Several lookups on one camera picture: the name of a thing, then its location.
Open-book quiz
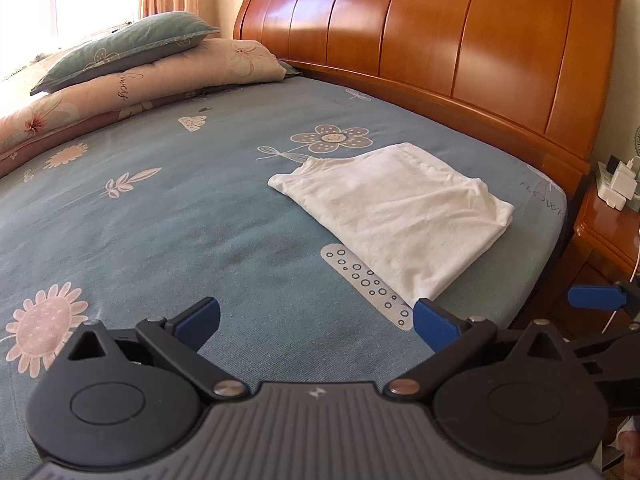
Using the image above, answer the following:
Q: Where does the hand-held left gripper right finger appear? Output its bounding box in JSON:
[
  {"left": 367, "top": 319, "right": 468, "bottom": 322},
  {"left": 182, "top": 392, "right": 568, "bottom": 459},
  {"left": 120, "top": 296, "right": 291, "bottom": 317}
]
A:
[{"left": 383, "top": 297, "right": 572, "bottom": 404}]

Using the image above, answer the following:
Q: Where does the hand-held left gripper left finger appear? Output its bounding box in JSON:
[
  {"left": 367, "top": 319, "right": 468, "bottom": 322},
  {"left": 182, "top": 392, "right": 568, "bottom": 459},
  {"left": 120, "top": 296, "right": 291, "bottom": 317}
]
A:
[{"left": 66, "top": 296, "right": 252, "bottom": 403}]

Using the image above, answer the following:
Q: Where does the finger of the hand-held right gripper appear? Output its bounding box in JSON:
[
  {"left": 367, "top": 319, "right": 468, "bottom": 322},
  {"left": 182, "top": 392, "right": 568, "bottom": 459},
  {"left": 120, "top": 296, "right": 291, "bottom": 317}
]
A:
[
  {"left": 565, "top": 321, "right": 640, "bottom": 367},
  {"left": 567, "top": 280, "right": 640, "bottom": 318}
]

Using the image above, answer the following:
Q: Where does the white printed long-sleeve shirt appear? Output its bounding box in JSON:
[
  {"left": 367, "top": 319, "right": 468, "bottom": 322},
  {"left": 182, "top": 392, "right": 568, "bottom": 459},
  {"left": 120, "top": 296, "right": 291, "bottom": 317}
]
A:
[{"left": 267, "top": 142, "right": 516, "bottom": 307}]

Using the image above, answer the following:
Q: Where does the wooden nightstand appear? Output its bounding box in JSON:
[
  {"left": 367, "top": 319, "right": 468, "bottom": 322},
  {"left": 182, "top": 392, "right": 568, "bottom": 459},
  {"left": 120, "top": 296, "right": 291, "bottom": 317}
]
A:
[{"left": 542, "top": 167, "right": 640, "bottom": 346}]

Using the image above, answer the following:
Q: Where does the white power strip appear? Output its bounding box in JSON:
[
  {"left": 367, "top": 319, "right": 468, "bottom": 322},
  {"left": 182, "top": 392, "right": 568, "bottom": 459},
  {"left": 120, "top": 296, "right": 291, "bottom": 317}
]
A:
[{"left": 595, "top": 160, "right": 630, "bottom": 212}]

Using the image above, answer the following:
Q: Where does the white plug adapter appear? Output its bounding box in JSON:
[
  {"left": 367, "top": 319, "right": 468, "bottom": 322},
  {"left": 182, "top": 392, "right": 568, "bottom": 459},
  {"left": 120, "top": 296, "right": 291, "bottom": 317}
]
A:
[{"left": 606, "top": 156, "right": 640, "bottom": 202}]

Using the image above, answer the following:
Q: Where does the pink floral folded quilt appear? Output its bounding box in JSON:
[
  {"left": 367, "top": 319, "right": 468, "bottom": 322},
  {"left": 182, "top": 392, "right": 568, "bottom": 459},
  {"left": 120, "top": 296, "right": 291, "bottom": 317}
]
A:
[{"left": 0, "top": 38, "right": 287, "bottom": 179}]

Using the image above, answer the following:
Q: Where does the wooden bed headboard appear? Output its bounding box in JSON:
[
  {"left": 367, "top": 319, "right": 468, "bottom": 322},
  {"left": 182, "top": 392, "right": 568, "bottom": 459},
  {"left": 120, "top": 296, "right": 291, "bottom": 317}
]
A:
[{"left": 232, "top": 0, "right": 622, "bottom": 198}]

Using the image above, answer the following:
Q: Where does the green floral pillow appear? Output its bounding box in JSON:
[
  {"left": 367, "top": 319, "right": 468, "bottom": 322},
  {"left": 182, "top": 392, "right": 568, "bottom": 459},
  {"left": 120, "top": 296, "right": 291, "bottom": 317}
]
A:
[{"left": 30, "top": 11, "right": 221, "bottom": 97}]

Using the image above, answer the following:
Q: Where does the window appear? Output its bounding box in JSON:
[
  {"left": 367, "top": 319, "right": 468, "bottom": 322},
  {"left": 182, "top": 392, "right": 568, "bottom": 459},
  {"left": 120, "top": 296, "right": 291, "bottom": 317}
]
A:
[{"left": 0, "top": 0, "right": 143, "bottom": 78}]

